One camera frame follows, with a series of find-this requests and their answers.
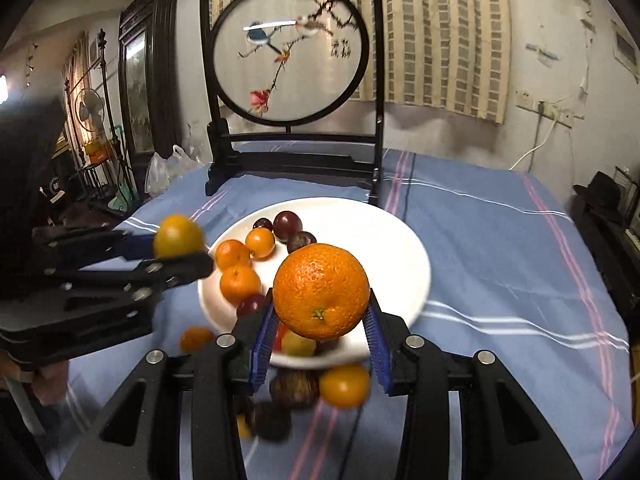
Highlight dark wooden framed mirror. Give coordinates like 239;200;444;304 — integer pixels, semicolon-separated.
118;0;182;196

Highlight brown water chestnut middle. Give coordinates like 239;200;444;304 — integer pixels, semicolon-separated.
269;368;320;411

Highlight round embroidered screen stand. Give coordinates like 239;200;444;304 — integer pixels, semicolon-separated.
198;0;385;205

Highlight white round plate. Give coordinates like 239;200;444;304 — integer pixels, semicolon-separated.
198;197;432;370

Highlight yellow orange citrus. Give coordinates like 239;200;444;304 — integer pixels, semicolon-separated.
153;214;206;259

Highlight large orange mandarin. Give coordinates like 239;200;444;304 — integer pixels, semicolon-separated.
219;266;262;307

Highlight white plastic bags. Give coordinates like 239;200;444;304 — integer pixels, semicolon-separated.
143;134;210;197

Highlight striped window curtain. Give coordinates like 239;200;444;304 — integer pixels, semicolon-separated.
205;0;514;126

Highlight orange mandarin of pile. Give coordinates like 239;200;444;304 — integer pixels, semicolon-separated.
319;363;371;410
179;326;214;353

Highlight wall power strip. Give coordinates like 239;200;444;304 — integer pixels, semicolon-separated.
514;90;575;128

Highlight brown water chestnut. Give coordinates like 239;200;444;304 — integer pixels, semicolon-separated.
248;401;292;442
269;368;320;411

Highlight standing fan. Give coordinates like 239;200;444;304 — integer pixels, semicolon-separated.
74;88;104;133

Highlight big orange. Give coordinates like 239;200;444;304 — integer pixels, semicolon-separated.
272;243;370;341

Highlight orange mandarin right of pile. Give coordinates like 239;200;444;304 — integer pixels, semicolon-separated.
319;363;371;410

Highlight orange mandarin left of pile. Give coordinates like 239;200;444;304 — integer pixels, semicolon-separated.
179;326;214;353

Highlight brown water chestnut lower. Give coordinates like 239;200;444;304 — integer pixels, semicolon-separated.
248;401;292;442

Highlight dark red plum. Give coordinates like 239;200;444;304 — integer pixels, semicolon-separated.
236;292;265;318

